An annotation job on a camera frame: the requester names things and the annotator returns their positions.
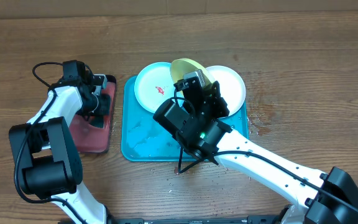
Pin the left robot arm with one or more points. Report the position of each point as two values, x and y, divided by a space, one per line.
47 164

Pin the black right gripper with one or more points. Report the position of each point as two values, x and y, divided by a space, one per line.
214 99

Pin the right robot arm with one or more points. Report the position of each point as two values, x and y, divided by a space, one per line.
314 196

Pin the light blue plate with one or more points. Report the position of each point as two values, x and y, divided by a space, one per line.
154 85

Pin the white plate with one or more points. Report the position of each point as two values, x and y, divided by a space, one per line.
232 86

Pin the orange green scrub sponge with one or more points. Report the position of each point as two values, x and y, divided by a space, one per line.
98 121

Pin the yellow-green plate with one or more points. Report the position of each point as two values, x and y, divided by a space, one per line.
181 66

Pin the teal plastic tray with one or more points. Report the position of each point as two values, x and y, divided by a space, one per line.
143 139

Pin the black tray with red water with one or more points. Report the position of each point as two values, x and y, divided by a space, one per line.
87 138

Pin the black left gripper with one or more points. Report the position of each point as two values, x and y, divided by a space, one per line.
104 108

